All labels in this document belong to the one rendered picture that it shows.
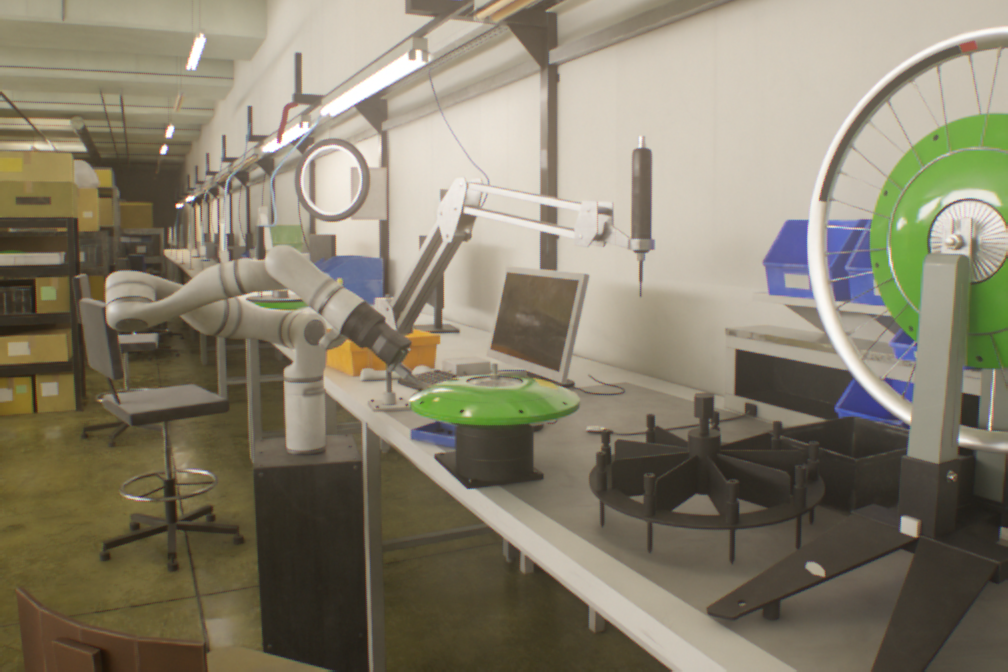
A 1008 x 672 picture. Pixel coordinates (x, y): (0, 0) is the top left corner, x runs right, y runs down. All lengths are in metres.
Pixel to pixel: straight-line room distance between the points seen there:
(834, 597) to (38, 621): 1.00
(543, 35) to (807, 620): 2.47
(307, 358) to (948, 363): 1.31
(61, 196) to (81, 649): 5.61
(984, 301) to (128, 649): 1.09
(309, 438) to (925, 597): 1.33
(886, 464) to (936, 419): 0.37
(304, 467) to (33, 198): 4.99
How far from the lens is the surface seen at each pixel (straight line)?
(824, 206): 1.21
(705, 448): 1.22
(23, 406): 6.73
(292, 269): 1.49
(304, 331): 1.80
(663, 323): 2.45
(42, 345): 6.59
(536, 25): 3.05
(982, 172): 1.05
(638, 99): 2.58
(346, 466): 1.80
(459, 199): 1.73
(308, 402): 1.83
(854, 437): 1.61
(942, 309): 1.01
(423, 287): 1.84
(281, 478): 1.80
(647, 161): 1.44
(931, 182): 1.09
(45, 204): 6.53
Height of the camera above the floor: 1.37
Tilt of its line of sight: 5 degrees down
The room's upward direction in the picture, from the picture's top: straight up
